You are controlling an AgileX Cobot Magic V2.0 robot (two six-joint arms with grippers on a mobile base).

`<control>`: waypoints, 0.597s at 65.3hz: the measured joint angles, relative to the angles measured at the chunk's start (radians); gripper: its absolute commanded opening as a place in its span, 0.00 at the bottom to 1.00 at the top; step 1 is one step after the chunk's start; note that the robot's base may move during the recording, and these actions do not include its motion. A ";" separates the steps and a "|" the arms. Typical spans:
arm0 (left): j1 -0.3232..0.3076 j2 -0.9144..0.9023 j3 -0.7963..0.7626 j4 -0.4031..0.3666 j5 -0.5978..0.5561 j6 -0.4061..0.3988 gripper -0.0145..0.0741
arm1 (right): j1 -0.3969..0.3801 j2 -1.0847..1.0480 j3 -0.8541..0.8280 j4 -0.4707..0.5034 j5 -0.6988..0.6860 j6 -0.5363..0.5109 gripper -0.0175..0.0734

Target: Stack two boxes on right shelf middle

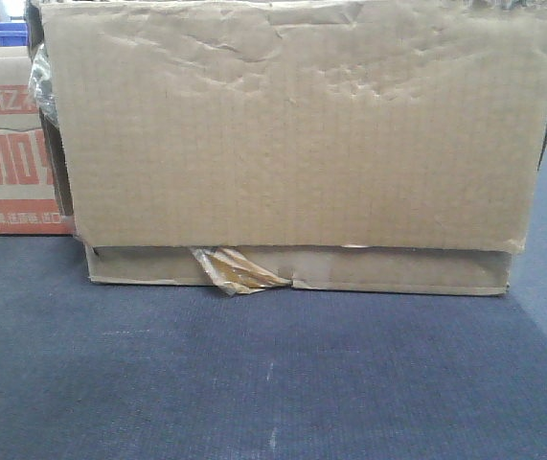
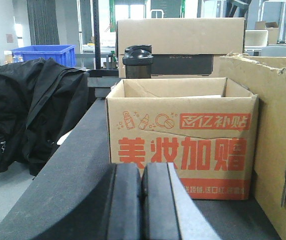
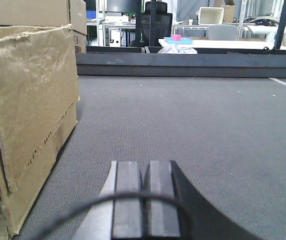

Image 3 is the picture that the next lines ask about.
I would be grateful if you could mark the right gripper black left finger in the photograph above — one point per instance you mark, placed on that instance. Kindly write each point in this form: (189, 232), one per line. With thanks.
(116, 216)

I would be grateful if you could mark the torn brown cardboard box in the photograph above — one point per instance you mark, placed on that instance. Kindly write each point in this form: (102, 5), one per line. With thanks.
(38, 97)

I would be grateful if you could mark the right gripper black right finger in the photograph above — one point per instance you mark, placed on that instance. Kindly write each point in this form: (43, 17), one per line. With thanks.
(182, 212)

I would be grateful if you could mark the pink cube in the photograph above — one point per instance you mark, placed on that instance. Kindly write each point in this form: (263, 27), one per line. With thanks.
(176, 37)

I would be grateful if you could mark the clear plastic bag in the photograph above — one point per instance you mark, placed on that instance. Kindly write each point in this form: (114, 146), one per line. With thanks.
(177, 49)

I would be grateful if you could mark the dark metal table rail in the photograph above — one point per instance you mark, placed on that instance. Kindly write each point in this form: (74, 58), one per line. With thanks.
(207, 62)

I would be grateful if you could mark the white plastic bin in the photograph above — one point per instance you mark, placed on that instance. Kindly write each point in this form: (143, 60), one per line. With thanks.
(210, 15)

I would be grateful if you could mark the upper brown cardboard box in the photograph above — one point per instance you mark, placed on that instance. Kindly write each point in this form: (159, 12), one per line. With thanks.
(44, 13)

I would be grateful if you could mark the black office chair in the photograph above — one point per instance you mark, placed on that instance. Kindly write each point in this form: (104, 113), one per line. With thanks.
(151, 24)

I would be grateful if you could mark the grey chair back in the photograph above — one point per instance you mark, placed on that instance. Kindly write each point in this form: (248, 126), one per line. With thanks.
(222, 32)

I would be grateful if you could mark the blue tray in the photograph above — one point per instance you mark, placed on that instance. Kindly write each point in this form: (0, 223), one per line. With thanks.
(182, 41)

